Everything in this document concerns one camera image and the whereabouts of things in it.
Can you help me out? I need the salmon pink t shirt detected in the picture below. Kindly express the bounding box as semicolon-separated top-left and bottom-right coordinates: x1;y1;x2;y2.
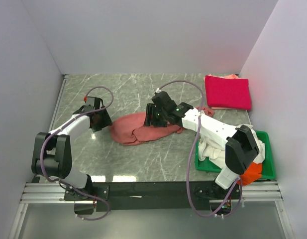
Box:
108;106;215;146

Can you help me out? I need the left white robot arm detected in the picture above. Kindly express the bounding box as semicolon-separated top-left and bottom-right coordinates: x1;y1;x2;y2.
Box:
31;96;112;200

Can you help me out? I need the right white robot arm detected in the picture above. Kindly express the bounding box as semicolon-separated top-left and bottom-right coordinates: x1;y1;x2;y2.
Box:
144;91;262;199

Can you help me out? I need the white t shirt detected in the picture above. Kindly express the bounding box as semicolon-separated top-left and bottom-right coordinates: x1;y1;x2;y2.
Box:
198;129;265;169

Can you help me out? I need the folded magenta t shirt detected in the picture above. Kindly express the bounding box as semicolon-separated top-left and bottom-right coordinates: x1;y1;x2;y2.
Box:
205;75;252;111

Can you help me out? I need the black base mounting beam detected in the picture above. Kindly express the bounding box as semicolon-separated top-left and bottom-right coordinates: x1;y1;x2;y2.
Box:
63;181;243;215

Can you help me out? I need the orange t shirt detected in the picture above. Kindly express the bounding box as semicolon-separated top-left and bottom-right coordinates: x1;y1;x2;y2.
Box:
237;162;262;186

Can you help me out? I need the green plastic bin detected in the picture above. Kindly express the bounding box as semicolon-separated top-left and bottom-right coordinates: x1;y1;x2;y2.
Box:
195;130;276;180

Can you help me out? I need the aluminium rail frame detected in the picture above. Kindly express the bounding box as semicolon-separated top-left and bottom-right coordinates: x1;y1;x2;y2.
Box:
7;73;295;239

